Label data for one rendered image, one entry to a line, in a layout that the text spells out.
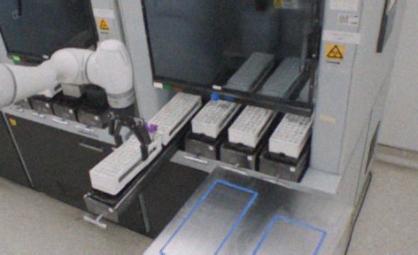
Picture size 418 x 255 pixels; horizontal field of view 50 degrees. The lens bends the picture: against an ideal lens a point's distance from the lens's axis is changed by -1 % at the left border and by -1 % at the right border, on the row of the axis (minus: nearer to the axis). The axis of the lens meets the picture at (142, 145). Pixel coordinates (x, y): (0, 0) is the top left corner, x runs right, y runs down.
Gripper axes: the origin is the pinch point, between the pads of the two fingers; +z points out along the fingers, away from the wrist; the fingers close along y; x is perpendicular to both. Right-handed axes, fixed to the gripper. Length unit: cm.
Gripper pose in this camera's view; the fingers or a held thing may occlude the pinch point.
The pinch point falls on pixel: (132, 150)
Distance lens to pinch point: 157.2
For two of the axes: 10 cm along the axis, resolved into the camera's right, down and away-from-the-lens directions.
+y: 8.2, 2.3, -5.2
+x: 5.5, -5.7, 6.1
